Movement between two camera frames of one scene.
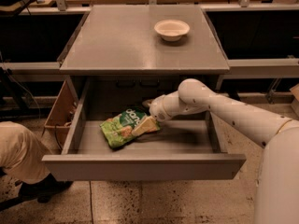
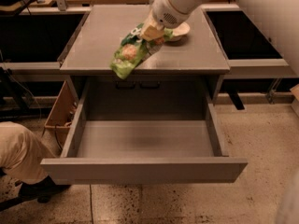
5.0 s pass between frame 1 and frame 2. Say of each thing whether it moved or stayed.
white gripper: moved
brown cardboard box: stayed
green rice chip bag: moved
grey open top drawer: stayed
